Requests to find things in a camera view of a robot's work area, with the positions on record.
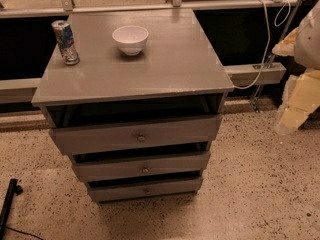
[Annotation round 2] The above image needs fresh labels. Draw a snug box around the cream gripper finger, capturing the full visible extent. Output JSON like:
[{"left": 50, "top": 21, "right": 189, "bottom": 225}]
[
  {"left": 275, "top": 69, "right": 320, "bottom": 134},
  {"left": 272, "top": 28, "right": 297, "bottom": 57}
]

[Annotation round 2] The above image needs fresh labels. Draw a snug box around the grey top drawer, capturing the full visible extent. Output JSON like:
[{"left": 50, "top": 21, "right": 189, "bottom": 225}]
[{"left": 49, "top": 115, "right": 222, "bottom": 155}]

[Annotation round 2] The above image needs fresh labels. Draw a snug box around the grey drawer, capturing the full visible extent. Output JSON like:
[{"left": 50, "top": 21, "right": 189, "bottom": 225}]
[
  {"left": 72, "top": 151, "right": 210, "bottom": 182},
  {"left": 88, "top": 176, "right": 203, "bottom": 202},
  {"left": 49, "top": 115, "right": 222, "bottom": 155}
]

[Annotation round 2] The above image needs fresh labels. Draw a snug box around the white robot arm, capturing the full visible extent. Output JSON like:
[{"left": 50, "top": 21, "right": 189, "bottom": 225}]
[{"left": 272, "top": 1, "right": 320, "bottom": 135}]

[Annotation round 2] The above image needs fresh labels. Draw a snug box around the grey wooden drawer cabinet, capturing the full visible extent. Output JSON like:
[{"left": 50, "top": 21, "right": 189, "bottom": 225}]
[{"left": 32, "top": 9, "right": 233, "bottom": 191}]

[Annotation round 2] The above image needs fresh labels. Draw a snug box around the grey bottom drawer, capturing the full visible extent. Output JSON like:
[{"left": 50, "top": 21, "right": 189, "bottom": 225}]
[{"left": 88, "top": 176, "right": 203, "bottom": 202}]

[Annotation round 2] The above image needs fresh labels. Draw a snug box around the grey middle drawer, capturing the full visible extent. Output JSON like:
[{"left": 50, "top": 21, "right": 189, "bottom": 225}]
[{"left": 72, "top": 151, "right": 210, "bottom": 182}]

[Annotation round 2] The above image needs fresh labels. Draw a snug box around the thin metal diagonal rod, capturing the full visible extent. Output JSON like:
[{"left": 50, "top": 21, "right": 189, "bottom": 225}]
[{"left": 248, "top": 0, "right": 303, "bottom": 112}]

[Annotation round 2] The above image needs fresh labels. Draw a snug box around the white ceramic bowl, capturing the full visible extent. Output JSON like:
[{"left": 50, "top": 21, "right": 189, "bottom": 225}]
[{"left": 112, "top": 25, "right": 149, "bottom": 56}]

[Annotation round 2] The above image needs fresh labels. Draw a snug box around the blue silver drink can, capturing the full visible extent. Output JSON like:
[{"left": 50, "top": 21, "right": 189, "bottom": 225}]
[{"left": 51, "top": 20, "right": 80, "bottom": 65}]

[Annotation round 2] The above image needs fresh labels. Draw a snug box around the black stand leg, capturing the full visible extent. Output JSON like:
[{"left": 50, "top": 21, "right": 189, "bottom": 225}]
[{"left": 0, "top": 178, "right": 18, "bottom": 240}]

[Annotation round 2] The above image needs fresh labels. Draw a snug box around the grey metal railing frame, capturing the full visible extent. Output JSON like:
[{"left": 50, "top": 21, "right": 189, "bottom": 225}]
[{"left": 0, "top": 0, "right": 301, "bottom": 105}]

